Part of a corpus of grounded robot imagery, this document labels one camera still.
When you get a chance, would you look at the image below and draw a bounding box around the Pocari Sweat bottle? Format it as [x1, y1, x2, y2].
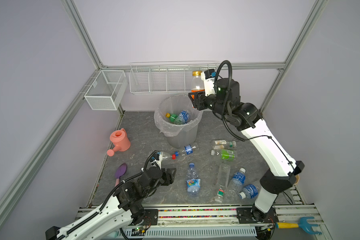
[174, 110, 190, 125]

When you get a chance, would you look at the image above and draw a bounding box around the orange NFC juice bottle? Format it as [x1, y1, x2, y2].
[191, 71, 205, 92]

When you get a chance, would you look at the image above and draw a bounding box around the grey mesh waste bin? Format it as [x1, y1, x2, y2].
[164, 125, 199, 148]

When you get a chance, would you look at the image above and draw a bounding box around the pink watering can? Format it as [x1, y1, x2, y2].
[107, 128, 131, 157]

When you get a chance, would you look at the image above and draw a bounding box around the long white wire shelf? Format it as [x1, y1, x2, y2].
[129, 61, 219, 95]

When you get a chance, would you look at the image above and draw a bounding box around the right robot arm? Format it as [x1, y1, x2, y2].
[189, 60, 305, 223]

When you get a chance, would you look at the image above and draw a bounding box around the bird label tea bottle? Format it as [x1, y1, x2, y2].
[212, 140, 237, 150]

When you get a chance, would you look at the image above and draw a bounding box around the small crushed blue bottle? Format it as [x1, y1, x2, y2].
[174, 143, 198, 157]

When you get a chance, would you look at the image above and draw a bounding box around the purple spoon pink handle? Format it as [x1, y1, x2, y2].
[115, 163, 128, 186]

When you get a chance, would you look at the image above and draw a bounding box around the lime green label bottle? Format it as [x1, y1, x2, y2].
[211, 149, 237, 161]

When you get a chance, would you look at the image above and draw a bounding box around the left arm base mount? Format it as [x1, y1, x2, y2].
[131, 209, 159, 226]

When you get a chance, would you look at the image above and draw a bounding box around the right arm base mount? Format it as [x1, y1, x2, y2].
[236, 207, 279, 224]

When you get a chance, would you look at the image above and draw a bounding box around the red label clear bottle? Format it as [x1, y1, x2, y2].
[159, 151, 177, 161]

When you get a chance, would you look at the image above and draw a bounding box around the green Sprite bottle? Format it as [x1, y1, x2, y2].
[165, 113, 178, 123]

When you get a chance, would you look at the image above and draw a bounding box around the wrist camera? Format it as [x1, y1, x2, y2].
[150, 152, 163, 169]
[201, 69, 216, 97]

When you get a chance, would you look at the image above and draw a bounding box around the tall clear bottle green-red cap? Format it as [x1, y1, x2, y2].
[214, 164, 231, 203]

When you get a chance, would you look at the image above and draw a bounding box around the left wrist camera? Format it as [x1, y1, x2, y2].
[150, 152, 163, 169]

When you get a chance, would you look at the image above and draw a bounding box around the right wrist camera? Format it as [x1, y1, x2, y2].
[201, 69, 216, 97]

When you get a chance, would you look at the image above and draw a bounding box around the blue label bottle right front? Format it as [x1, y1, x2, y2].
[239, 184, 260, 199]

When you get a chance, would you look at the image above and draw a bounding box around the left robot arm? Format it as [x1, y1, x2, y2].
[45, 150, 177, 240]

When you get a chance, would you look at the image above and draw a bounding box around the small white mesh basket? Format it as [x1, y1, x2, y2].
[84, 70, 128, 111]

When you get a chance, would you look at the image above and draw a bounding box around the blue cartoon label water bottle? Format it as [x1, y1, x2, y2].
[186, 163, 201, 196]

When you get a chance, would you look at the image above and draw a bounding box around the blue yellow toy rake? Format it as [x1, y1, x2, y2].
[276, 216, 322, 235]

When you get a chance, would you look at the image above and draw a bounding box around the clear plastic bin liner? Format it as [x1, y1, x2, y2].
[154, 95, 203, 137]

